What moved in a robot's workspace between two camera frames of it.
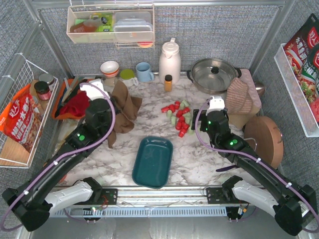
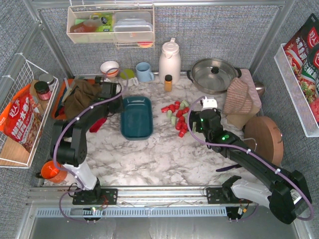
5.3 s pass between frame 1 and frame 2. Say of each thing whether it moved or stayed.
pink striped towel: stayed
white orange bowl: stayed
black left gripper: moved
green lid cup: stayed
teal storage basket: moved
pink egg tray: stayed
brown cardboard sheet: stayed
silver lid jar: stayed
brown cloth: moved
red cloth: moved
